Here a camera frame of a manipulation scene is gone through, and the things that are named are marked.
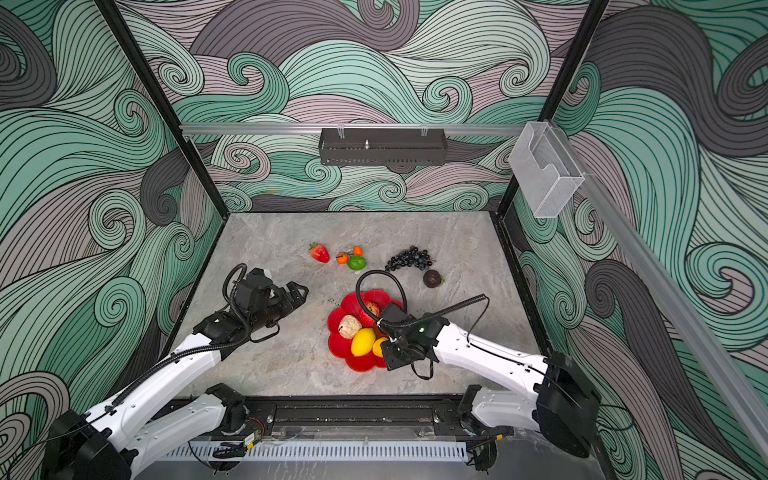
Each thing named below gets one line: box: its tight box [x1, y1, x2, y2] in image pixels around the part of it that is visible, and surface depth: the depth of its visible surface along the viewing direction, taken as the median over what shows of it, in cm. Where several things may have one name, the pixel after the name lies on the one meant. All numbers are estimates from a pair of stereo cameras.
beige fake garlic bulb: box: [338, 314, 362, 340], surface depth 85 cm
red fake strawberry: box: [309, 242, 331, 263], surface depth 106 cm
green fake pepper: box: [347, 256, 367, 271], surface depth 103 cm
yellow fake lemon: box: [351, 328, 376, 357], surface depth 84 cm
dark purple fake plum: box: [423, 269, 446, 288], surface depth 98 cm
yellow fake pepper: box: [372, 337, 388, 358], surface depth 83 cm
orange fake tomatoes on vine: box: [336, 246, 364, 265], surface depth 106 cm
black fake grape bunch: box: [384, 245, 436, 272], surface depth 105 cm
